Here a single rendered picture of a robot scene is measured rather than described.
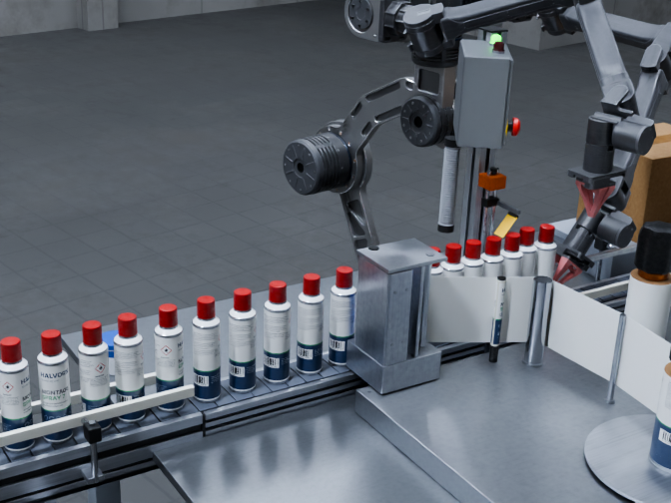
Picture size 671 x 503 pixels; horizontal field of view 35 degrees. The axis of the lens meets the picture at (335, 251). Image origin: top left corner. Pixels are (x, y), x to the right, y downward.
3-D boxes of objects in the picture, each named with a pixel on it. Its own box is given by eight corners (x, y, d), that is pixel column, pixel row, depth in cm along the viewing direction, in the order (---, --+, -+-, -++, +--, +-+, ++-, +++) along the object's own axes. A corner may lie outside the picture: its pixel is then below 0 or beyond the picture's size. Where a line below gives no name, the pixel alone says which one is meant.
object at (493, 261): (483, 330, 235) (492, 244, 227) (468, 321, 239) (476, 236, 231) (501, 325, 238) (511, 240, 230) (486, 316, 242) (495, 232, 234)
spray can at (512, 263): (510, 326, 238) (519, 241, 230) (488, 320, 240) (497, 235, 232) (519, 317, 242) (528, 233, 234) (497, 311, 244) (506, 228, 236)
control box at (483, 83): (456, 147, 222) (463, 56, 215) (452, 124, 238) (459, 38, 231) (505, 150, 222) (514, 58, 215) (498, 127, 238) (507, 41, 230)
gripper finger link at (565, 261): (550, 286, 241) (572, 251, 241) (529, 275, 247) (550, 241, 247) (566, 298, 246) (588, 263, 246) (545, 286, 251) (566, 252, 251)
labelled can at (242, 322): (236, 396, 206) (236, 298, 198) (224, 384, 210) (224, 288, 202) (260, 389, 208) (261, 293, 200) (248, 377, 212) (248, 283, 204)
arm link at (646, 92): (656, 72, 267) (644, 44, 259) (678, 73, 263) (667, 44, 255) (602, 218, 251) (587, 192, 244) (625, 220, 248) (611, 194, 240)
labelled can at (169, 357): (152, 403, 202) (148, 304, 194) (177, 396, 205) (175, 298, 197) (163, 415, 198) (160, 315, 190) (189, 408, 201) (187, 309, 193)
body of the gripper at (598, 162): (626, 179, 214) (631, 143, 211) (589, 187, 208) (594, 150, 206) (601, 170, 219) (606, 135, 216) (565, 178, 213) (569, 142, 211)
